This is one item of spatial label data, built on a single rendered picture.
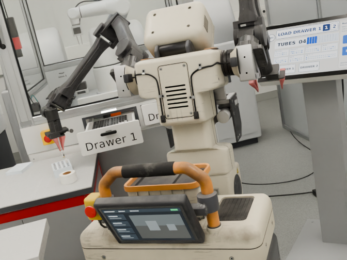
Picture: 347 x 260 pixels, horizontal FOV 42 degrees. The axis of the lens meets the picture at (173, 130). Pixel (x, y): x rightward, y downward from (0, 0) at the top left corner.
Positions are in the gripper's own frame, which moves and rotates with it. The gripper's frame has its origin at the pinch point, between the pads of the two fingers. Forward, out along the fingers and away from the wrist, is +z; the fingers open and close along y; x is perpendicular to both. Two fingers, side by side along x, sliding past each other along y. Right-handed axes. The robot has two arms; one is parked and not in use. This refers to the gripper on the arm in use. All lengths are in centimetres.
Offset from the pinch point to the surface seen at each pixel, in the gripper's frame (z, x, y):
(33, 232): 9, 60, 26
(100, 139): -2.2, 12.0, -16.4
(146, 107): -6, -10, -50
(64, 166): 6.5, 7.8, 1.8
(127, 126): -5.3, 16.3, -28.6
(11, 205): 9.9, 23.8, 28.8
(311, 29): -31, 41, -120
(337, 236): 76, 48, -117
